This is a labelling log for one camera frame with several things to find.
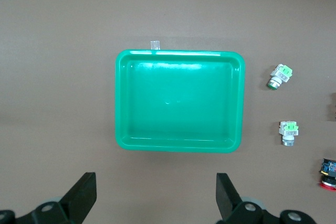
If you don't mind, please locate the red push button switch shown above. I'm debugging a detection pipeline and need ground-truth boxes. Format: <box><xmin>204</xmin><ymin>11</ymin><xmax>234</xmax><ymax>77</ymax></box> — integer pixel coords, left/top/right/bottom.
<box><xmin>318</xmin><ymin>158</ymin><xmax>336</xmax><ymax>190</ymax></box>

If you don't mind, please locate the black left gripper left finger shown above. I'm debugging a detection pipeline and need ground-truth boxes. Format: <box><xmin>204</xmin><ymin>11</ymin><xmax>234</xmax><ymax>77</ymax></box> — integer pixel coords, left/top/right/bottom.
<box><xmin>0</xmin><ymin>172</ymin><xmax>97</xmax><ymax>224</ymax></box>

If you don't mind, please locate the green push button switch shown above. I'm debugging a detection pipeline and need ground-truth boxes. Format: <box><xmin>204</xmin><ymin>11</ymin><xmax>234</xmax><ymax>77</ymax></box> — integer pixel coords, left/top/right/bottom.
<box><xmin>266</xmin><ymin>63</ymin><xmax>293</xmax><ymax>90</ymax></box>
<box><xmin>279</xmin><ymin>120</ymin><xmax>300</xmax><ymax>146</ymax></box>

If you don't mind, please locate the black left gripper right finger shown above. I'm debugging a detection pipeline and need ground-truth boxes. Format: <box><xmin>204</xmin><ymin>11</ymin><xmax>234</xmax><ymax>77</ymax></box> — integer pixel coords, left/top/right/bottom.
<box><xmin>216</xmin><ymin>173</ymin><xmax>316</xmax><ymax>224</ymax></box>

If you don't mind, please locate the green plastic tray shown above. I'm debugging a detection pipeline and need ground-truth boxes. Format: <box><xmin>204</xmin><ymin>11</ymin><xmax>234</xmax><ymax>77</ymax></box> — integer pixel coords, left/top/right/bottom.
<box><xmin>114</xmin><ymin>49</ymin><xmax>246</xmax><ymax>154</ymax></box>

